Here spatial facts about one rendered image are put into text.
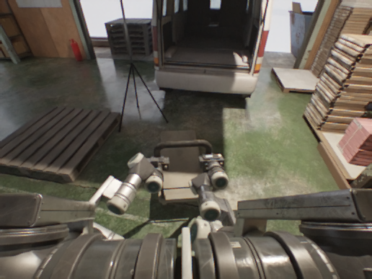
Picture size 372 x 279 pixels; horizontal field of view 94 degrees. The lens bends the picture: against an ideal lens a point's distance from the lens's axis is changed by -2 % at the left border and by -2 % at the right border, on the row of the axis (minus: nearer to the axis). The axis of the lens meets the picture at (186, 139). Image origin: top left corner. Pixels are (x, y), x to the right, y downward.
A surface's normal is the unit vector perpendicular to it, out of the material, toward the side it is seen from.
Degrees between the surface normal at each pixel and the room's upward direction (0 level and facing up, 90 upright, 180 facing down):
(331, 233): 64
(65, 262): 14
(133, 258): 22
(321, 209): 74
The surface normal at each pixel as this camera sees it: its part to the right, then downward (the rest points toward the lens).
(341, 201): -0.95, -0.11
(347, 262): -0.50, -0.70
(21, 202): 0.18, -0.36
